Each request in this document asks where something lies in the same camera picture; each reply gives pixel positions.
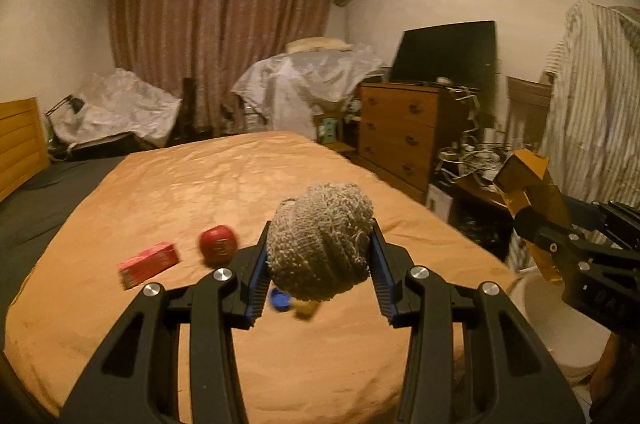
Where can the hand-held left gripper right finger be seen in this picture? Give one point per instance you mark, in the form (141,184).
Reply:
(384,284)

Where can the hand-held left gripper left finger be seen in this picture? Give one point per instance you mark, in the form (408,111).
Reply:
(255,286)

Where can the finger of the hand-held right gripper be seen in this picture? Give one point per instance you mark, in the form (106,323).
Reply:
(595,216)
(550,241)

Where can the yellow cardboard box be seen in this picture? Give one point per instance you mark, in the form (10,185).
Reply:
(530,184)

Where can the white plastic bucket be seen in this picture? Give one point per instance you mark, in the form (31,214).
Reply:
(550,329)

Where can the beige knitted cloth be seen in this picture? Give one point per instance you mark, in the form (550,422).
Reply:
(320,244)

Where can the person's right forearm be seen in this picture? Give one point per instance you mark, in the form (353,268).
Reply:
(625,379)

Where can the blue bottle cap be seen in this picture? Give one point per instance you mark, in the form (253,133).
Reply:
(280,300)

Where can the red apple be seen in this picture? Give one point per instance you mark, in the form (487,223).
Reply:
(218,245)

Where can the black plastic bag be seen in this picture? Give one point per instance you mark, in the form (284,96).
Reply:
(475,229)

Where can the dark wooden side table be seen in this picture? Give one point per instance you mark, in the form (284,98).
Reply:
(480,196)

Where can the white carton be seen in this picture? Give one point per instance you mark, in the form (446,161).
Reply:
(440,203)

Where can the orange bed blanket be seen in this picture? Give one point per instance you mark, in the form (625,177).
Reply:
(200,194)

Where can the red cardboard box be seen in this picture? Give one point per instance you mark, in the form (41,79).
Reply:
(149,265)

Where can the grey striped cloth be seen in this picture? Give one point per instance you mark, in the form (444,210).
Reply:
(590,104)

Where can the brown wooden panel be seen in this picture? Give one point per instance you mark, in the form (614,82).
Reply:
(527,109)

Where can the wooden chest of drawers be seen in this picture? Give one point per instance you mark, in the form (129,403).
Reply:
(400,134)

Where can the small wooden child chair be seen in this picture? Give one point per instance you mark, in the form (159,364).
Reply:
(330,131)

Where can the dark wooden chair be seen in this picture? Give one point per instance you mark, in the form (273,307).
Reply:
(186,114)

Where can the large white plastic cover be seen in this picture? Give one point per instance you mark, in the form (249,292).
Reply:
(295,84)

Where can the black television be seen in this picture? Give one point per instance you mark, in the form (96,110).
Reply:
(445,54)

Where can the dark grey bedsheet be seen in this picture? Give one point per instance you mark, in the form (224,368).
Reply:
(50,204)

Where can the small white plastic cover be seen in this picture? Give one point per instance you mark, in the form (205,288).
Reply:
(120,104)

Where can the brown window curtain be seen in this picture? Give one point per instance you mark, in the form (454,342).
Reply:
(220,44)

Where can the beige pillow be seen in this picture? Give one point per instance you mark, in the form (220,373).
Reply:
(317,45)

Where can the black desk lamp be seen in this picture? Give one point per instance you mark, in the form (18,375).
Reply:
(70,106)

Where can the wooden headboard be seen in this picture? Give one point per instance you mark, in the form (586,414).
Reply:
(20,144)

